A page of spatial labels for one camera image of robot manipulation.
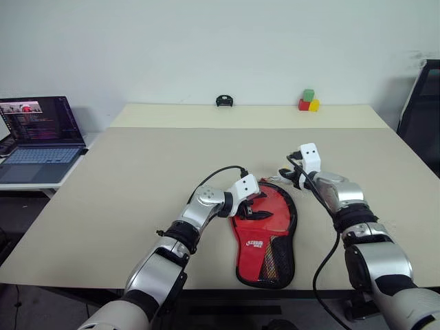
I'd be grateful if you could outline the dark open laptop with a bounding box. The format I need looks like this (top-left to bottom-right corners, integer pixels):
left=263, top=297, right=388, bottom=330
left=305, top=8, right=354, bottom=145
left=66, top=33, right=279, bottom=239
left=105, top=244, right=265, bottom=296
left=0, top=96, right=87, bottom=185

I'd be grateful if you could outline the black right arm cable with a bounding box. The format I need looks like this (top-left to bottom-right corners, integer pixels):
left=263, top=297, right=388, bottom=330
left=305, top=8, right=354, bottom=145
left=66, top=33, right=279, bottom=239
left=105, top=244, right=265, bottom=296
left=286, top=149, right=348, bottom=330

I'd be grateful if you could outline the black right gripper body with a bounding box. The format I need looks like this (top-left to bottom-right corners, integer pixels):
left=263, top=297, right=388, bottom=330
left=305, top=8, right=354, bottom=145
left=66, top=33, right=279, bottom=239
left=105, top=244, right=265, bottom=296
left=289, top=164, right=305, bottom=189

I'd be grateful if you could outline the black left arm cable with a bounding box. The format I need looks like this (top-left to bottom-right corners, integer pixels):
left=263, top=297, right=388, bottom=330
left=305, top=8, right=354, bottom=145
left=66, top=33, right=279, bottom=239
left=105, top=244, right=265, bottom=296
left=187, top=166, right=249, bottom=207

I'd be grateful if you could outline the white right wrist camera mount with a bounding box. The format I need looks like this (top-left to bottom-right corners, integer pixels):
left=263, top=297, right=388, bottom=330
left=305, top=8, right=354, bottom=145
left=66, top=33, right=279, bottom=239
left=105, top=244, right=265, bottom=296
left=298, top=142, right=322, bottom=190

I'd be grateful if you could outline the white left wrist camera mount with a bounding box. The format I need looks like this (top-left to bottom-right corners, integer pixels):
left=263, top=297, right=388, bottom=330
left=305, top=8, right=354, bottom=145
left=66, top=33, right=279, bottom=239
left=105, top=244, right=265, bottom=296
left=229, top=174, right=261, bottom=217

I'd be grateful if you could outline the black office chair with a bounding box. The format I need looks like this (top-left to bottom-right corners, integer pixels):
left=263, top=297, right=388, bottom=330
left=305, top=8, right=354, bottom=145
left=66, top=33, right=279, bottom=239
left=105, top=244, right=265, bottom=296
left=397, top=58, right=440, bottom=179

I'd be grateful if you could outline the red and black paddle case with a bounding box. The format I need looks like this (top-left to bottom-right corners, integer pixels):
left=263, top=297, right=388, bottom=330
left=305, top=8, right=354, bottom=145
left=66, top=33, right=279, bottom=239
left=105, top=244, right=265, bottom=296
left=228, top=181, right=298, bottom=289

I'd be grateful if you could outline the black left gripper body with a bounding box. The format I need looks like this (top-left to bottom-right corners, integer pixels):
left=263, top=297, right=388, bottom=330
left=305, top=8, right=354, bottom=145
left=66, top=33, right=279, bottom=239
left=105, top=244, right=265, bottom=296
left=236, top=197, right=259, bottom=221

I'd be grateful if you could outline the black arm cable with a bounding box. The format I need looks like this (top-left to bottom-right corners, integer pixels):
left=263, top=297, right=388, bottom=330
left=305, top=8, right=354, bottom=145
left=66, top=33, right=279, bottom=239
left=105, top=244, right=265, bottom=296
left=187, top=166, right=249, bottom=207
left=286, top=149, right=348, bottom=330

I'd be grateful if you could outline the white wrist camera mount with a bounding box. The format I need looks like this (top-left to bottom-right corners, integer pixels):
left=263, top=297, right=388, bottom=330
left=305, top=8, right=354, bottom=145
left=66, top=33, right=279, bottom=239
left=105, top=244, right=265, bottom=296
left=298, top=142, right=322, bottom=190
left=229, top=174, right=261, bottom=217

